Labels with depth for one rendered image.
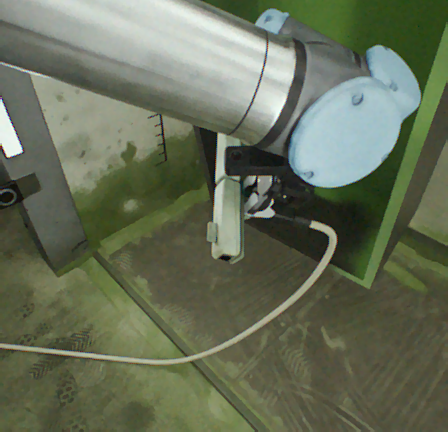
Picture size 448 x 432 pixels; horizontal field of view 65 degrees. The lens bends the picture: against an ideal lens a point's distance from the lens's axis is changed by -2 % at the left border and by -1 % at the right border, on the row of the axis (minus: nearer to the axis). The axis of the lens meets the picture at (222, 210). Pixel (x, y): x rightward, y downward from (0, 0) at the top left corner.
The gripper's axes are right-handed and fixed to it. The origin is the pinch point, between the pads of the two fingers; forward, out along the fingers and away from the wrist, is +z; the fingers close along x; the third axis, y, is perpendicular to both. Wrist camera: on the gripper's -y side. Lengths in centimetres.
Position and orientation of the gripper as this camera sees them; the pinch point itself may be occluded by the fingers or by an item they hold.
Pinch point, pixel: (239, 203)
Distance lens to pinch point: 69.8
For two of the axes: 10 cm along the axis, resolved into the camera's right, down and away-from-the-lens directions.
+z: -4.3, 4.1, 8.0
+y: 9.0, 2.3, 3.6
